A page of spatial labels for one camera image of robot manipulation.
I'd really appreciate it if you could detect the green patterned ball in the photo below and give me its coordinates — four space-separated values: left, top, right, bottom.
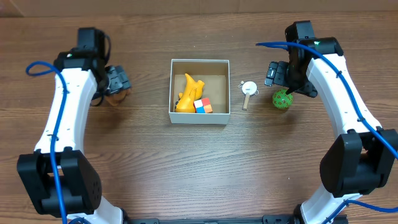
272 89 294 109

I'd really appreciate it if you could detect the brown capybara plush toy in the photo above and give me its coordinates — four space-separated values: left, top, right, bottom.
105 89 131 106

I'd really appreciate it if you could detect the yellow rubber dolphin toy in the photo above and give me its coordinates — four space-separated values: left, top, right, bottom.
175 73 205 113

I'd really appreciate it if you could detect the colourful puzzle cube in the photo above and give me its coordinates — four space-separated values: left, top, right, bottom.
193 98 213 113

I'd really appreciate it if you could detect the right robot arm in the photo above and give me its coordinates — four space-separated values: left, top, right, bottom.
264 21 397 223

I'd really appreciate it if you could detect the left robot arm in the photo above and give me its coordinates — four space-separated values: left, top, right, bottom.
17 27 131 223

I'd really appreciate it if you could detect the white cardboard box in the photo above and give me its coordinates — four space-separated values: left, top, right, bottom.
169 59 231 125

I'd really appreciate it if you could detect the white round wooden-handled tool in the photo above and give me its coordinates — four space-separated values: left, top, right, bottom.
238 81 259 111

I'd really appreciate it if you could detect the left blue cable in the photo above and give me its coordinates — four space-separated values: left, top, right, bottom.
25 60 91 224

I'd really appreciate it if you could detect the blue cable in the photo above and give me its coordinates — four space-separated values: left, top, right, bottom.
25 60 91 224
255 41 398 224

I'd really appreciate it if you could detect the right blue cable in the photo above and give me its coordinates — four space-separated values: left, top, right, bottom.
255 41 398 224

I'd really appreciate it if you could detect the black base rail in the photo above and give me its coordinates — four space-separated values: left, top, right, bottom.
124 215 302 224

